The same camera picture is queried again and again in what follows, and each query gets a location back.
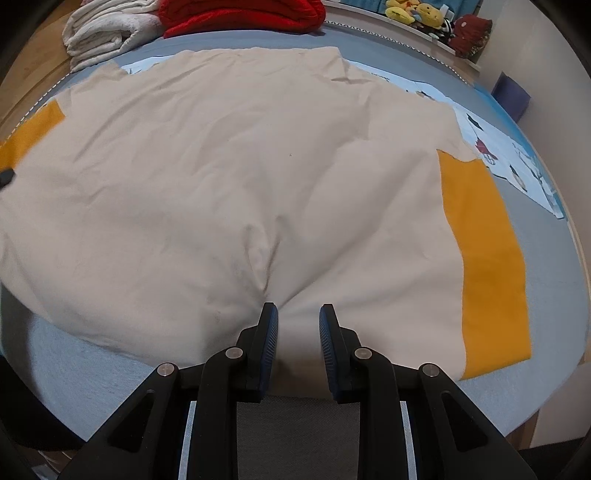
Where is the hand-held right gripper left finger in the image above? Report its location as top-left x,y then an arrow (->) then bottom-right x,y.
58,302 -> 280,480

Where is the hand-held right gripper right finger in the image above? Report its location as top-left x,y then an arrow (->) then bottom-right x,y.
318,303 -> 539,480

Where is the beige shirt with yellow sleeves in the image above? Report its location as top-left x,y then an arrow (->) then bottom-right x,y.
0,46 -> 535,400

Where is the white folded blanket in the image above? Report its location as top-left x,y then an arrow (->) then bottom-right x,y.
62,0 -> 163,73

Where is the grey round bed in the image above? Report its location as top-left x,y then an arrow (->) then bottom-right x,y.
0,21 -> 591,451

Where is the light blue printed sheet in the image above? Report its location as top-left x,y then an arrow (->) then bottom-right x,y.
121,55 -> 570,220

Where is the red knitted garment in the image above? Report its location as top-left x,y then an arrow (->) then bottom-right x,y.
159,0 -> 328,39

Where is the beige headboard ledge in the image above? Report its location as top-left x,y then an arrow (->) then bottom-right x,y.
322,0 -> 486,75

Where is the black and white plush toy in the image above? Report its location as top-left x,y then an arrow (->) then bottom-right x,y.
433,16 -> 459,45

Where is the dark red cushion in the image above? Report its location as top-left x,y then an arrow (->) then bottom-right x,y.
450,14 -> 494,59

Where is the yellow plush toy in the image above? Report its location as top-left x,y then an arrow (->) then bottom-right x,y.
384,0 -> 424,27

